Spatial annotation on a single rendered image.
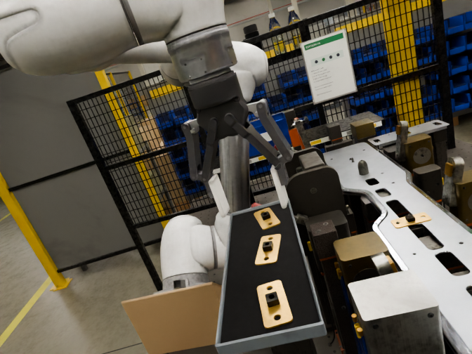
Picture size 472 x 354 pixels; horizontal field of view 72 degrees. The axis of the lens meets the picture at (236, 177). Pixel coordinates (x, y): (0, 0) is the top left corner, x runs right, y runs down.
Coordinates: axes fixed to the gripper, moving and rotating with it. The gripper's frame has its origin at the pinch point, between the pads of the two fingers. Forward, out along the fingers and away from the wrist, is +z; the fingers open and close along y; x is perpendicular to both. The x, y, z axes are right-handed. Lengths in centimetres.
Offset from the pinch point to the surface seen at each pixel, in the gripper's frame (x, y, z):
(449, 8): 305, 110, -2
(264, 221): 9.7, -2.6, 10.3
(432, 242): 21.4, 28.8, 28.0
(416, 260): 14.3, 24.4, 26.7
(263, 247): -0.8, -0.5, 9.4
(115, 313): 106, -178, 127
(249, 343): -19.5, 1.3, 10.3
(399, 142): 72, 31, 22
